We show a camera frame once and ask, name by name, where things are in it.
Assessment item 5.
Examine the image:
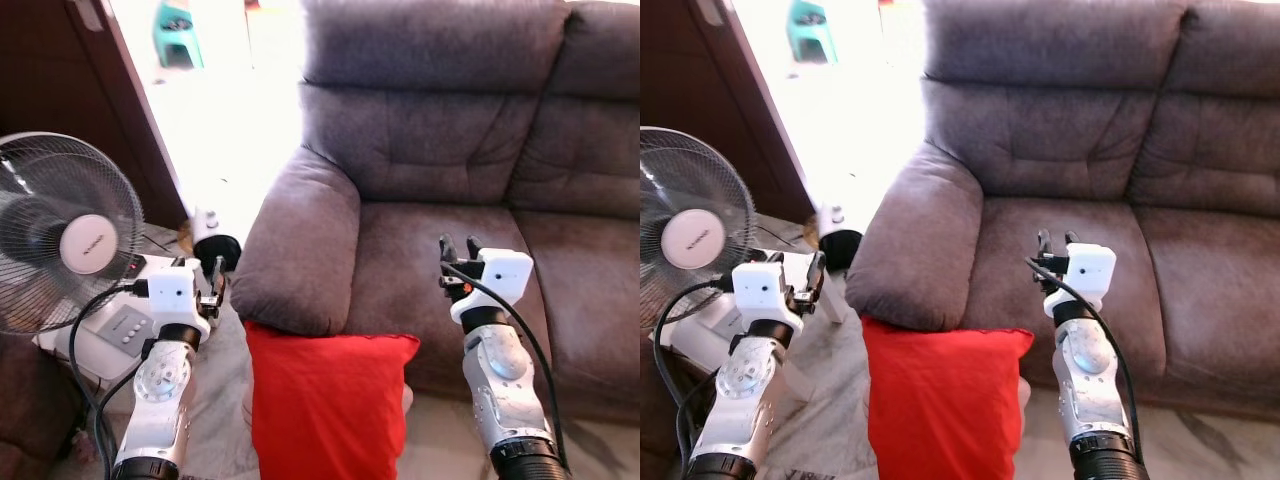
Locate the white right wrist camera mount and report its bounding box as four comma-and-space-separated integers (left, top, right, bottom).
450, 248, 534, 326
1043, 243, 1116, 321

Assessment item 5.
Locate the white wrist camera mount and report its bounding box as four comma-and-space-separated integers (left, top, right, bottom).
450, 248, 534, 326
733, 261, 802, 339
146, 262, 213, 346
1043, 243, 1116, 321

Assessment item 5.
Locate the dark wooden door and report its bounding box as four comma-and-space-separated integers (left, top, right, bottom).
640, 0, 816, 224
0, 0, 191, 231

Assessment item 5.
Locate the brown grey fabric sofa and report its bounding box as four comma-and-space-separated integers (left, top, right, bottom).
228, 0, 641, 423
845, 0, 1280, 423

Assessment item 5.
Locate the white and black cylinder device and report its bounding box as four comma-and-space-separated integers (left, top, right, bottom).
815, 203, 864, 272
190, 207, 242, 277

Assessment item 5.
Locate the grey electric fan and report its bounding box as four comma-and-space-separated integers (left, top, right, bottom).
0, 131, 147, 336
640, 126, 758, 331

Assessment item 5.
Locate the dark brown upholstered seat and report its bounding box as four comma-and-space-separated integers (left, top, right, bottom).
0, 335, 87, 480
640, 332, 693, 480

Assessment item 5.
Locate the teal plastic stool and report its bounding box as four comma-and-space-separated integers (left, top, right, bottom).
785, 0, 841, 67
153, 0, 205, 70

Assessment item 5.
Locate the red pillow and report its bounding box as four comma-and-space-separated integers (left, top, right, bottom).
862, 317, 1036, 480
244, 320, 421, 480

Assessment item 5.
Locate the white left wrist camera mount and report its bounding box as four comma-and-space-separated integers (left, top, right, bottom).
146, 262, 213, 346
733, 261, 802, 339

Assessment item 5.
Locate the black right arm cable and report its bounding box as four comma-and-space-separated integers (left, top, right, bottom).
1025, 257, 1147, 463
440, 261, 567, 473

